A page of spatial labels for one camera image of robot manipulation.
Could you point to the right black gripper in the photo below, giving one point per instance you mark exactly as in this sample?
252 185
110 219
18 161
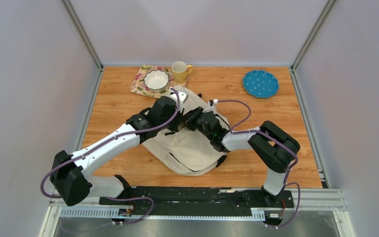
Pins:
191 116

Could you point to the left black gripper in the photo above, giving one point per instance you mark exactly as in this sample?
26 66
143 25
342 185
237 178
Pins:
179 118

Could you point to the beige canvas backpack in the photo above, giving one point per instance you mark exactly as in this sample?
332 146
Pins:
185 152

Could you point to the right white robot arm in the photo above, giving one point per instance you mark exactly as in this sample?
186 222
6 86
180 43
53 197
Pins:
276 148

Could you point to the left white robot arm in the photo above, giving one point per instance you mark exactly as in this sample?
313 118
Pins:
71 177

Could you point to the white bowl with dark rim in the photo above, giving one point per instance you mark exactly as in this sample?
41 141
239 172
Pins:
156 81

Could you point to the yellow ceramic mug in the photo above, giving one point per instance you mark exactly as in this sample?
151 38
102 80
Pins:
180 71

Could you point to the floral square tray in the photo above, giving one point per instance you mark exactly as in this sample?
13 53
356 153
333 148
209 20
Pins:
138 86

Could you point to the blue polka dot plate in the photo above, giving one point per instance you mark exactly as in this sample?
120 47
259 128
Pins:
260 84

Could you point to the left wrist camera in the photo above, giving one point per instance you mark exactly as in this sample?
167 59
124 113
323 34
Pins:
181 97

